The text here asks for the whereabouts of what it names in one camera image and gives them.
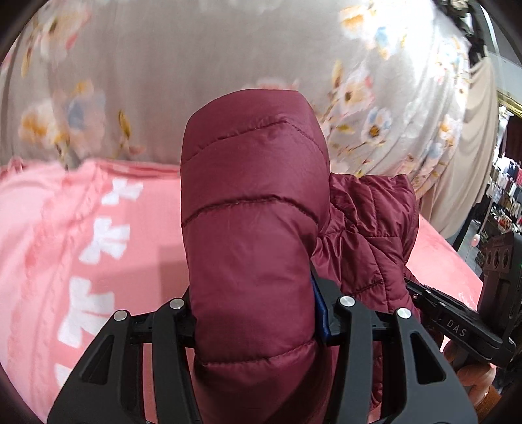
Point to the pink printed blanket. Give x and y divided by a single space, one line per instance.
40 244

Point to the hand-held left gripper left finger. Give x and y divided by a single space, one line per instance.
183 322

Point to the black frame post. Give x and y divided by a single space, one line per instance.
485 32

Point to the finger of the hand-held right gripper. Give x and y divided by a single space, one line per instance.
422 296

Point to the person's right hand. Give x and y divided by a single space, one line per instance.
473 379

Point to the beige curtain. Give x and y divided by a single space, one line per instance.
469 163

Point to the grey floral duvet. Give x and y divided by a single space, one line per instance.
204 53

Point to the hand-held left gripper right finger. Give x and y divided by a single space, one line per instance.
320 316

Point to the maroon puffer jacket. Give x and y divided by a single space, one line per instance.
253 204

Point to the shelf of small goods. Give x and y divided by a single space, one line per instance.
505 195

